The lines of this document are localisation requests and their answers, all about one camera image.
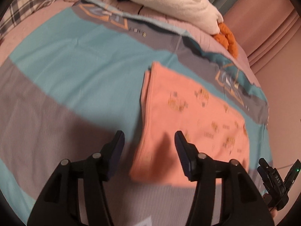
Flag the pink cartoon print garment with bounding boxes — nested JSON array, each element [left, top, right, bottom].
[[129, 62, 249, 188]]

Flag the white goose plush toy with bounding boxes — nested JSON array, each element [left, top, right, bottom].
[[116, 0, 239, 59]]

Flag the pink curtain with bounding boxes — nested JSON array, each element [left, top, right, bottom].
[[223, 0, 301, 76]]

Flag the plaid pillow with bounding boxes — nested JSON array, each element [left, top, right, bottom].
[[1, 0, 56, 39]]

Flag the blue grey patterned duvet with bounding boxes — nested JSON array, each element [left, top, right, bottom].
[[1, 1, 272, 225]]

